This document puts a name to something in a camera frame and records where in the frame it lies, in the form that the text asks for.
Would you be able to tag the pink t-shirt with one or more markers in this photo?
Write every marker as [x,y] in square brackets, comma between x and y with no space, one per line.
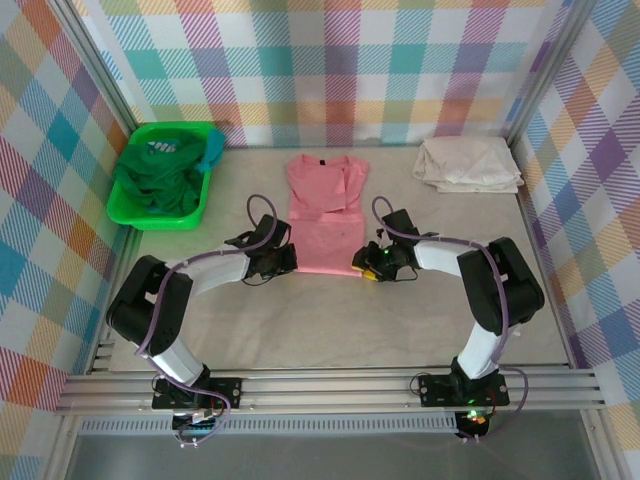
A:
[325,240]

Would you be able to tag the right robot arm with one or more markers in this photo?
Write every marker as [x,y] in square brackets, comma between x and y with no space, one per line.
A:
[500,285]

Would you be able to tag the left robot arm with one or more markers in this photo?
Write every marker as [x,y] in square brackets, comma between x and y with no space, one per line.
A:
[150,300]

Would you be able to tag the folded cream t-shirt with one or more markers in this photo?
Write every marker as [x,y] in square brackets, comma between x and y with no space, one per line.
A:
[470,160]

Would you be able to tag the green plastic basket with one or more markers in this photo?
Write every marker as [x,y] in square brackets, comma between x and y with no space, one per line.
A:
[150,221]

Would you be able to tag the teal t-shirt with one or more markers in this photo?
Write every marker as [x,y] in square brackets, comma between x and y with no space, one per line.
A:
[214,145]

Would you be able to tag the green t-shirt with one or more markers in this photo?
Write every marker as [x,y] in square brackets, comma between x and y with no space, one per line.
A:
[165,175]

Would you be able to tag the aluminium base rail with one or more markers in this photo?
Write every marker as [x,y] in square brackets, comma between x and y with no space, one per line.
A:
[330,392]

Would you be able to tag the aluminium side frame rail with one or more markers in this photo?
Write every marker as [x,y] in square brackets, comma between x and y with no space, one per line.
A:
[530,210]
[122,260]

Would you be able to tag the aluminium frame post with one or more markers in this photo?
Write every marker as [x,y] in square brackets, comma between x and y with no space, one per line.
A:
[95,55]
[550,65]

